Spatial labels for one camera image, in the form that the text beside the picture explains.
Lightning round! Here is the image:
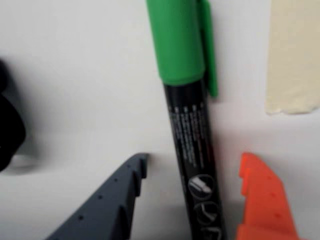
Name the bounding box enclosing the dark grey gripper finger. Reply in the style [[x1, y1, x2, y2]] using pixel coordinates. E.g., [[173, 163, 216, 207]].
[[45, 152, 149, 240]]

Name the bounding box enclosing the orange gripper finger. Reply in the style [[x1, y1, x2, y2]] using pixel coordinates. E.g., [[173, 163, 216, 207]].
[[235, 152, 305, 240]]

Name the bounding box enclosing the green cap black marker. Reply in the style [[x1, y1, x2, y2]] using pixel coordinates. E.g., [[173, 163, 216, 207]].
[[145, 0, 228, 240]]

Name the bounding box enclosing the long beige masking tape strip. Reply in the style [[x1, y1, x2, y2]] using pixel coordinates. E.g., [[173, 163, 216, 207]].
[[264, 0, 320, 116]]

